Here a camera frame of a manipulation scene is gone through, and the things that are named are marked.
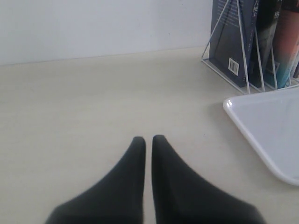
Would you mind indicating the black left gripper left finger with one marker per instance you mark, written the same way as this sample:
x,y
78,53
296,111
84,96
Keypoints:
x,y
116,199

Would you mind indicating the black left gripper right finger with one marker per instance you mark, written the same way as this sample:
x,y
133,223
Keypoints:
x,y
181,196

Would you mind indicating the blue spine book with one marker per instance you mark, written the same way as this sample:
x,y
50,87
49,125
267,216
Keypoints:
x,y
233,29

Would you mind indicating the red teal spine book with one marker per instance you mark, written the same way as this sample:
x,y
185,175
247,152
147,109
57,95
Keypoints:
x,y
285,48

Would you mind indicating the black grey spine book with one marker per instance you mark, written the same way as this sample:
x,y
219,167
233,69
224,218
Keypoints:
x,y
267,18

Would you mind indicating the white plastic tray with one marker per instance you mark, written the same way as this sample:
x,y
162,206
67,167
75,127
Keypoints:
x,y
269,121

